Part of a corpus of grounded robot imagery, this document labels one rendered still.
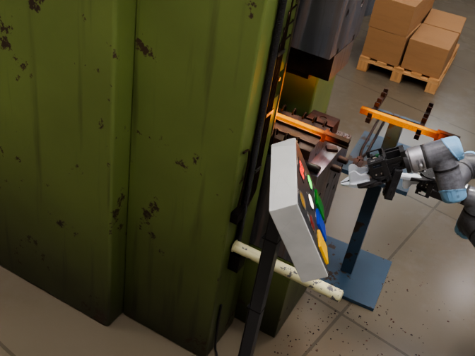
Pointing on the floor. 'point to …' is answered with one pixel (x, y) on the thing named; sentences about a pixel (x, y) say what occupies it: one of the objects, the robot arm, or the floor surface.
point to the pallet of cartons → (411, 40)
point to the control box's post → (269, 256)
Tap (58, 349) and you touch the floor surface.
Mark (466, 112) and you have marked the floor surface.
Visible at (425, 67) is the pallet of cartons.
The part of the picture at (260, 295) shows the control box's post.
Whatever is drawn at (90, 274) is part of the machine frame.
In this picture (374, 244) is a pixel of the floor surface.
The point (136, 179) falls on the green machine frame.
